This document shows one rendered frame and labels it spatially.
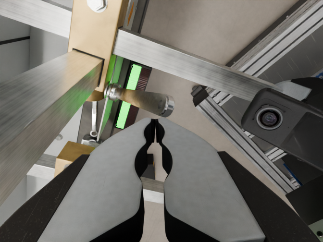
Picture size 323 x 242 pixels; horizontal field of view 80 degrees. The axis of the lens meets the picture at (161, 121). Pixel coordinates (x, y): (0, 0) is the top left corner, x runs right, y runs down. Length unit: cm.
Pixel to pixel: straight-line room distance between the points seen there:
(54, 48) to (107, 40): 32
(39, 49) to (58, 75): 39
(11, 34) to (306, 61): 110
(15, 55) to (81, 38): 30
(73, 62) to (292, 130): 22
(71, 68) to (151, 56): 10
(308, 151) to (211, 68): 14
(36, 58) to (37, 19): 30
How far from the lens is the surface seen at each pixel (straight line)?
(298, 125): 21
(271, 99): 21
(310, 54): 115
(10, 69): 54
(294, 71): 114
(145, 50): 26
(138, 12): 41
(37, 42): 57
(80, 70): 20
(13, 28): 52
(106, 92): 29
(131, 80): 43
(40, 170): 40
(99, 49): 25
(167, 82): 117
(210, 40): 116
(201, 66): 27
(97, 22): 25
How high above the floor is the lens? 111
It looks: 61 degrees down
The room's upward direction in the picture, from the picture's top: 178 degrees clockwise
